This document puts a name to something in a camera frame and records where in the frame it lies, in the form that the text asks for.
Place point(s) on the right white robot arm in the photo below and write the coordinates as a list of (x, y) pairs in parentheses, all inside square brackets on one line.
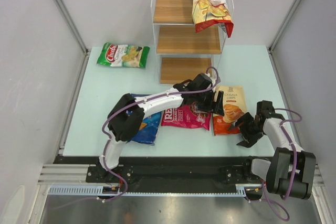
[(290, 172)]

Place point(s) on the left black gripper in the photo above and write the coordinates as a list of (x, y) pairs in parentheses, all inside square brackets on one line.
[(216, 107)]

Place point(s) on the white wire wooden shelf rack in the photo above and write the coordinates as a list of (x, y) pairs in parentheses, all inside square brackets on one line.
[(182, 53)]

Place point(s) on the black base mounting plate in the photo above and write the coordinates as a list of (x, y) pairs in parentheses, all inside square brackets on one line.
[(176, 175)]

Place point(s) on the orange beige cassava chips bag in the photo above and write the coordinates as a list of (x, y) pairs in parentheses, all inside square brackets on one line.
[(234, 106)]

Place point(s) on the blue Doritos chips bag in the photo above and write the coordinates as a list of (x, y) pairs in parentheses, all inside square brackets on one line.
[(148, 130)]

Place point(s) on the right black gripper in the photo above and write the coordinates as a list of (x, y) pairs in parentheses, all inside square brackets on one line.
[(249, 139)]

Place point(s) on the pink Real chips bag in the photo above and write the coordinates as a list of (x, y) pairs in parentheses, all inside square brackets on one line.
[(186, 117)]

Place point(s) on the red Chuba cassava chips bag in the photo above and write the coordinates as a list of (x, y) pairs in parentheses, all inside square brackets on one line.
[(206, 13)]

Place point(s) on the green Chuba cassava chips bag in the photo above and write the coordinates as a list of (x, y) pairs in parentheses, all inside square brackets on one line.
[(130, 56)]

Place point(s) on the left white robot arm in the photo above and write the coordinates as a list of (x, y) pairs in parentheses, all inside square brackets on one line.
[(125, 119)]

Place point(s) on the aluminium frame rail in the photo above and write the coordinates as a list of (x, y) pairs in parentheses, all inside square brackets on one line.
[(70, 180)]

